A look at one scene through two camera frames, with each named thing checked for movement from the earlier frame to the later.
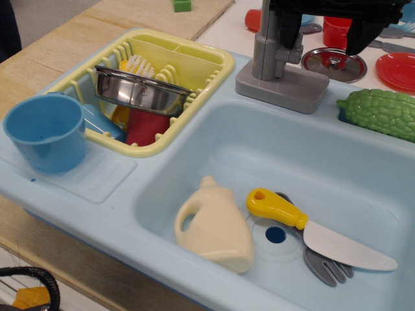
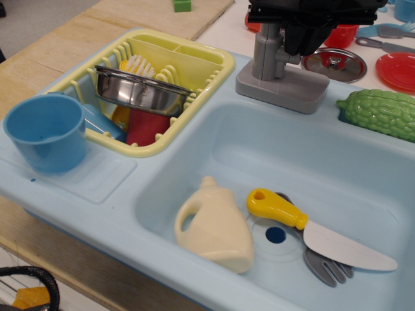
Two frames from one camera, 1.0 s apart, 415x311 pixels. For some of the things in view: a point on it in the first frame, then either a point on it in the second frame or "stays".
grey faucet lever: x=292 y=56 stays
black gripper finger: x=363 y=32 → x=315 y=37
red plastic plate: x=397 y=69 stays
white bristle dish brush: x=137 y=64 stays
